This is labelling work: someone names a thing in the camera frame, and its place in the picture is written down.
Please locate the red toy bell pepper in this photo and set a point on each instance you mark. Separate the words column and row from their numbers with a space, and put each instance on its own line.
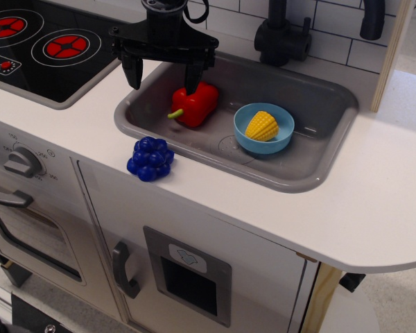
column 191, row 110

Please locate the wooden side post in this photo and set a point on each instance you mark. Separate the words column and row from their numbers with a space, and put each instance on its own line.
column 397, row 38

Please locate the light blue bowl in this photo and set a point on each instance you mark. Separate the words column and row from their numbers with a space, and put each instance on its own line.
column 285, row 122

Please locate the grey ice dispenser panel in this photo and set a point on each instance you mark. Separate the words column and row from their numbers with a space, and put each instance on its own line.
column 191, row 277

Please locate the grey oven door handle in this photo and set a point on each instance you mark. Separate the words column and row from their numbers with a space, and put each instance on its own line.
column 16, row 199

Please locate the grey oven knob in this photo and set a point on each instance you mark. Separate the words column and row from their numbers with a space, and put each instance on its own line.
column 23, row 162

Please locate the grey cabinet door handle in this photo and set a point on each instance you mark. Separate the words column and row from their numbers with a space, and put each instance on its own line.
column 120, row 256

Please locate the yellow toy corn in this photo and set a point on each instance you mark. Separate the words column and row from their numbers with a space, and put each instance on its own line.
column 262, row 127

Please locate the white toy oven door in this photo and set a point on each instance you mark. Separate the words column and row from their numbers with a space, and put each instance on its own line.
column 53, row 237

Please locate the black toy faucet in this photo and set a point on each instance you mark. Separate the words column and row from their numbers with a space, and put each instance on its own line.
column 277, row 43

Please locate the blue toy grape bunch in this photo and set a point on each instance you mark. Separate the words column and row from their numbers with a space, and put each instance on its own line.
column 151, row 159

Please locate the black toy stovetop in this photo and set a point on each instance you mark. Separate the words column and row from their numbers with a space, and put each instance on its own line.
column 53, row 54

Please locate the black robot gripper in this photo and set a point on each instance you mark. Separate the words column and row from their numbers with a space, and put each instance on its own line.
column 165, row 36

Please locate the white cabinet door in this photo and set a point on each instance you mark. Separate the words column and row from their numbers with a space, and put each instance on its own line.
column 266, row 277

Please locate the grey toy sink basin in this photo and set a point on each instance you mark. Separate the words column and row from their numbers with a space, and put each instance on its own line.
column 320, row 115

